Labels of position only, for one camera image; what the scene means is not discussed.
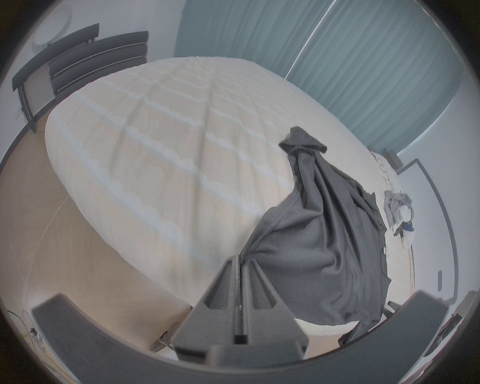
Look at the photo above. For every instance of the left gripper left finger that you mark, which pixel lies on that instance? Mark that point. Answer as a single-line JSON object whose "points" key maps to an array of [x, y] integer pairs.
{"points": [[210, 322]]}

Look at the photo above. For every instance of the black T-shirt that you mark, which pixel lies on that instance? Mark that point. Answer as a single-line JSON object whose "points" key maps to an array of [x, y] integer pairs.
{"points": [[322, 255]]}

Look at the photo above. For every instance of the black and white desk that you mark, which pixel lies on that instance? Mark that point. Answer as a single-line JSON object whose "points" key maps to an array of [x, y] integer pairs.
{"points": [[30, 74]]}

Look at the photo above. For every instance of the pile of clothes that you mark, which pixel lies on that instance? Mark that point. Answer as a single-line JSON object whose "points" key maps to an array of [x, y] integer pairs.
{"points": [[397, 204]]}

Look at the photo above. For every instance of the blue-green curtain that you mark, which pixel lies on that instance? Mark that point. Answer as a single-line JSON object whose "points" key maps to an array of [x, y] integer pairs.
{"points": [[375, 75], [243, 30]]}

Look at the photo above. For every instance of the bed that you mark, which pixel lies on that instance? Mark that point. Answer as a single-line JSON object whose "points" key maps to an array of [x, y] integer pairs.
{"points": [[168, 150]]}

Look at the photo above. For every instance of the white printed pillow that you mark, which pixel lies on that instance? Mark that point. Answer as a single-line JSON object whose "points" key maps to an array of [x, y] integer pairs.
{"points": [[382, 165]]}

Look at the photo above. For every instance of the grey bedside table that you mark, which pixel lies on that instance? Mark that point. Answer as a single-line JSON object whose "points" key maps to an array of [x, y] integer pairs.
{"points": [[393, 156]]}

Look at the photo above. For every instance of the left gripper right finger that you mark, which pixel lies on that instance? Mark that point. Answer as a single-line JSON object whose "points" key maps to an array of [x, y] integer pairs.
{"points": [[277, 326]]}

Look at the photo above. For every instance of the black chest of drawers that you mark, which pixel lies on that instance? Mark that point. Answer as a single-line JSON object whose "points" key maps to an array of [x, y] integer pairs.
{"points": [[97, 56]]}

